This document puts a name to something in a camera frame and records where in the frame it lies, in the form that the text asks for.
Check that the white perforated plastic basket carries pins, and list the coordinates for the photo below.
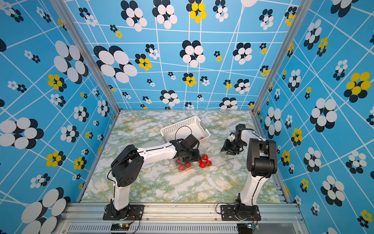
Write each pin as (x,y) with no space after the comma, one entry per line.
(186,127)

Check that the clear plastic clamshell container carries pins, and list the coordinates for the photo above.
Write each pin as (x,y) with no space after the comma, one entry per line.
(183,164)

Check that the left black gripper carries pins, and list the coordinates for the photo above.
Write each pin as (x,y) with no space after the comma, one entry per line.
(197,156)

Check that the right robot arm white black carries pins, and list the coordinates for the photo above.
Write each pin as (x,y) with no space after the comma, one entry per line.
(261,163)

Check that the green circuit board left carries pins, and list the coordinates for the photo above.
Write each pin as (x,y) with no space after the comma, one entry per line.
(120,227)

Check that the left aluminium corner post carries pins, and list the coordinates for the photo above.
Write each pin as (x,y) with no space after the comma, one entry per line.
(76,35)

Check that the circuit board right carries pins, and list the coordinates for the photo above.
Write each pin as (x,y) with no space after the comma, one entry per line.
(246,228)

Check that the right aluminium corner post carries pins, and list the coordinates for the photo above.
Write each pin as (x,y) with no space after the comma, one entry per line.
(289,37)

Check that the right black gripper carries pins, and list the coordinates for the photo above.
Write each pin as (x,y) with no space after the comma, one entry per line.
(226,147)

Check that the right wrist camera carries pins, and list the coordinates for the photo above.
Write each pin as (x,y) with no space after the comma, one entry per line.
(232,137)

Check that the aluminium corner post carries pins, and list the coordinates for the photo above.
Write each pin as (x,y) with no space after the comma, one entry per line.
(289,37)
(76,35)

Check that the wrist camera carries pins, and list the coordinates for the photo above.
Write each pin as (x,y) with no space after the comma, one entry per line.
(232,137)
(192,142)

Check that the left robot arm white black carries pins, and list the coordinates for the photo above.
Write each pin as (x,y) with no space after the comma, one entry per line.
(128,164)

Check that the aluminium front frame rail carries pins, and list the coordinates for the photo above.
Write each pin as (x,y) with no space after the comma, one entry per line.
(181,218)

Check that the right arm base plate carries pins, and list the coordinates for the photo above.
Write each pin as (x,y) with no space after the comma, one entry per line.
(240,213)

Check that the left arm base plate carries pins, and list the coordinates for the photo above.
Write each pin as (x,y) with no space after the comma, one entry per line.
(130,212)

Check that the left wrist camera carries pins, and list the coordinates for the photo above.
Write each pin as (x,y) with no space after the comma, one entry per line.
(192,142)

